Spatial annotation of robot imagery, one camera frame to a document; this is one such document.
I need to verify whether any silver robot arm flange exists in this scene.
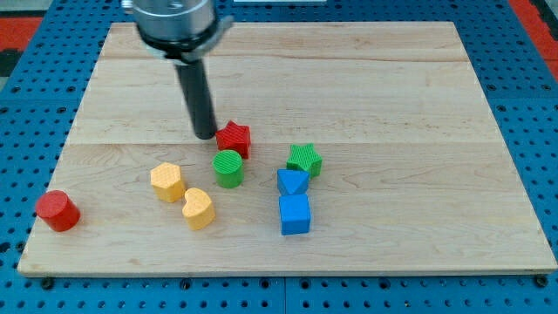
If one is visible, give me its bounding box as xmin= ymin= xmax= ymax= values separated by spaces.
xmin=121 ymin=0 xmax=234 ymax=65

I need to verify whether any green star block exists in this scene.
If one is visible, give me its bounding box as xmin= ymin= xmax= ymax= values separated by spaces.
xmin=286 ymin=143 xmax=323 ymax=178

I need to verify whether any blue triangle block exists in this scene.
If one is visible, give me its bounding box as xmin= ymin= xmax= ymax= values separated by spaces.
xmin=277 ymin=169 xmax=310 ymax=195

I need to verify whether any red star block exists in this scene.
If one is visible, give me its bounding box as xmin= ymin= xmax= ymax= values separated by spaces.
xmin=215 ymin=120 xmax=251 ymax=160

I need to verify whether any green cylinder block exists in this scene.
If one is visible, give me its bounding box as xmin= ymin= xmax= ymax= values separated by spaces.
xmin=212 ymin=150 xmax=244 ymax=188

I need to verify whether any blue cube block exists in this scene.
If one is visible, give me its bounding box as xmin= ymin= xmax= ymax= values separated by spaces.
xmin=278 ymin=194 xmax=311 ymax=236

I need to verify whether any light wooden board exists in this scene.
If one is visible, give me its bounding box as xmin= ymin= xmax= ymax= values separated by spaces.
xmin=17 ymin=22 xmax=557 ymax=277

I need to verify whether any yellow heart block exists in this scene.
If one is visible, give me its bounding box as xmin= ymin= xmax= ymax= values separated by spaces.
xmin=182 ymin=188 xmax=216 ymax=230

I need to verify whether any yellow hexagon block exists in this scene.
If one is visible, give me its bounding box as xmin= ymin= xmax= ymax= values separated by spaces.
xmin=150 ymin=162 xmax=186 ymax=203

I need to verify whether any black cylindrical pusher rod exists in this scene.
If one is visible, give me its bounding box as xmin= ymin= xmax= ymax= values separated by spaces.
xmin=174 ymin=60 xmax=217 ymax=140

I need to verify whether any red cylinder block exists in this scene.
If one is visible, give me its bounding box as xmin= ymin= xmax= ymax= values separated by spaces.
xmin=35 ymin=190 xmax=81 ymax=232

